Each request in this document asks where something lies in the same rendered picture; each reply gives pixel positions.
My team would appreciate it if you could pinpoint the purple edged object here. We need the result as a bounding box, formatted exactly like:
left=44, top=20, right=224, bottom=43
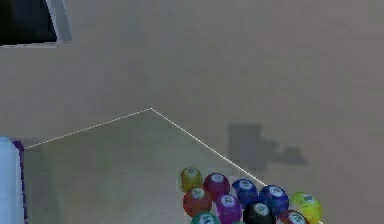
left=12, top=139, right=30, bottom=224

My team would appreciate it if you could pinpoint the dark window with white frame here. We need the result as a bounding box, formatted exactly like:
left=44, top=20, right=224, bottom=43
left=0, top=0, right=73, bottom=48

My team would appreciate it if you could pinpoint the multicoloured billiard ball triangle set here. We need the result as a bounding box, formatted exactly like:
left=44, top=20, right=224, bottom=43
left=178, top=166, right=324, bottom=224

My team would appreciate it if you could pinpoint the pale blue white cylinder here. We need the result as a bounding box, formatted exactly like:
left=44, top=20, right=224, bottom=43
left=0, top=136, right=22, bottom=224

